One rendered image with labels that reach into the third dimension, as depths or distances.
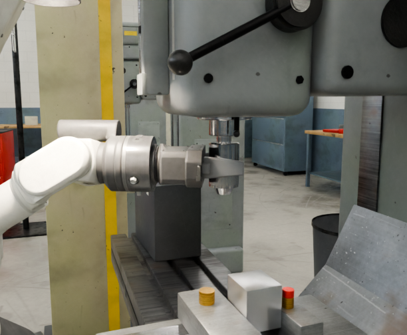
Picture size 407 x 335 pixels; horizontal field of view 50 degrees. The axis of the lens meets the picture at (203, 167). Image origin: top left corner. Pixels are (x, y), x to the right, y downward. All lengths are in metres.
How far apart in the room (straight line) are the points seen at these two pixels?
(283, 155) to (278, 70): 7.37
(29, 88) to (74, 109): 7.31
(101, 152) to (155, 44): 0.18
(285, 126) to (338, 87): 7.28
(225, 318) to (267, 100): 0.29
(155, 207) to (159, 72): 0.49
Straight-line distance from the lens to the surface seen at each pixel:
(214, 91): 0.57
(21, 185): 0.70
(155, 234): 1.07
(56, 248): 2.48
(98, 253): 2.50
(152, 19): 0.64
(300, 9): 0.59
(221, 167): 0.66
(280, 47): 0.61
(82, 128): 0.72
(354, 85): 0.65
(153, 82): 0.63
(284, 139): 7.94
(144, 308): 0.87
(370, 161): 0.97
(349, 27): 0.64
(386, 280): 0.90
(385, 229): 0.94
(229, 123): 0.66
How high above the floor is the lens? 1.33
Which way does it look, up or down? 9 degrees down
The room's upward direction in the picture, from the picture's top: straight up
